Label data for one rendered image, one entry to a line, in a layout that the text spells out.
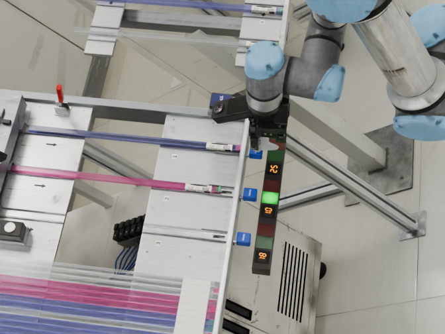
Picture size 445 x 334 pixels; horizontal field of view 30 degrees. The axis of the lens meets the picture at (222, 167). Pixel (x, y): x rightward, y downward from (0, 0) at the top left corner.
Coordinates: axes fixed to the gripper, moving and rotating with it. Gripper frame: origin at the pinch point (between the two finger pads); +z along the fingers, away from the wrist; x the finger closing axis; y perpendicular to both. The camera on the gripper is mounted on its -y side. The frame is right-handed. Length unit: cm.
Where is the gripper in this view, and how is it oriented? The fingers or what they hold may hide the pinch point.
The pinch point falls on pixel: (255, 146)
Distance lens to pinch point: 189.8
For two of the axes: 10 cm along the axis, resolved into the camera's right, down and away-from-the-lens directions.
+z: 0.5, 4.8, 8.7
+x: 1.4, -8.7, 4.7
